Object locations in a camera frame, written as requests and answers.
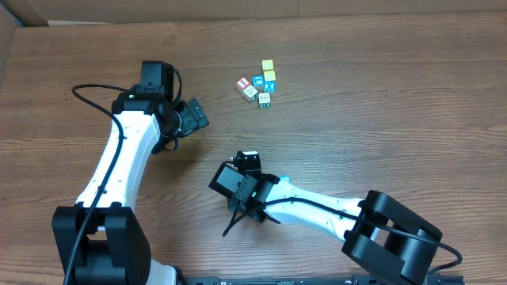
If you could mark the lower yellow block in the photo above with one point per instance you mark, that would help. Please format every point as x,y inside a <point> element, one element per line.
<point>269,75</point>

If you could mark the blue letter X block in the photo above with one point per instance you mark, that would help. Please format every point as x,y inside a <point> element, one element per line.
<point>269,86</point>

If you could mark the blue letter L block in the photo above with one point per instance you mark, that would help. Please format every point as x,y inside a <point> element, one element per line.
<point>258,80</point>

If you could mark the red letter I block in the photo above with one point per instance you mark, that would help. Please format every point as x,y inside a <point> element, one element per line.
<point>242,84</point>

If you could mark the wooden patterned picture block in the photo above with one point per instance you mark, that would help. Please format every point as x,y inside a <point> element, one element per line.
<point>250,93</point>

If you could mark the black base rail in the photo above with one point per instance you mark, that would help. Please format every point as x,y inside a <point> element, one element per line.
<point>212,280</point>

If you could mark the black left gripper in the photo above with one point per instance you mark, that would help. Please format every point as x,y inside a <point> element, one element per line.
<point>192,117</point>

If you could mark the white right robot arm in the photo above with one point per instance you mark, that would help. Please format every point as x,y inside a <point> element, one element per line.
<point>381,235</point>

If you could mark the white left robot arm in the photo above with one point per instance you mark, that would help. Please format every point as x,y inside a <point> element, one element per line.
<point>99,239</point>

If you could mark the wooden block green side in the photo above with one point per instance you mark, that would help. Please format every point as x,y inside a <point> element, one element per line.
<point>264,100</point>

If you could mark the upper yellow block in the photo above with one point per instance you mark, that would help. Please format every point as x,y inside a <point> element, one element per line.
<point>267,64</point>

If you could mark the yellow block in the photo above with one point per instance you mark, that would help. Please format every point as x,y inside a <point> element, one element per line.
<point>267,64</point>
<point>269,75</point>

